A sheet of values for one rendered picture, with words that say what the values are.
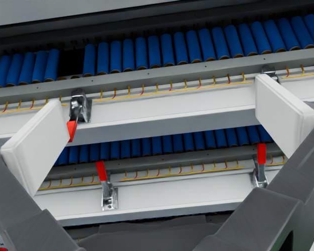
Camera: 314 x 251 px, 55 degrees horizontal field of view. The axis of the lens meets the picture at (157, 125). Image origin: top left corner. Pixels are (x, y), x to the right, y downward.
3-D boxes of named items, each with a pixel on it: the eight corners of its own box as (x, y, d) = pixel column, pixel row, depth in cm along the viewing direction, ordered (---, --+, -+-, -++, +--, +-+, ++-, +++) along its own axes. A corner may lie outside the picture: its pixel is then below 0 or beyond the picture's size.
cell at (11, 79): (27, 61, 51) (19, 90, 47) (16, 62, 51) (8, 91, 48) (21, 52, 49) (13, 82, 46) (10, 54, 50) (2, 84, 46)
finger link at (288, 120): (301, 113, 13) (319, 111, 13) (254, 74, 19) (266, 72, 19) (297, 173, 14) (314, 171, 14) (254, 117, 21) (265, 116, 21)
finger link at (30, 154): (32, 200, 15) (18, 201, 15) (71, 138, 21) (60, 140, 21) (13, 147, 14) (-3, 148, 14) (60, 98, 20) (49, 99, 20)
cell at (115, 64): (112, 39, 48) (111, 68, 45) (123, 42, 49) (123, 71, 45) (108, 47, 50) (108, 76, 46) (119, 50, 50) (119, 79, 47)
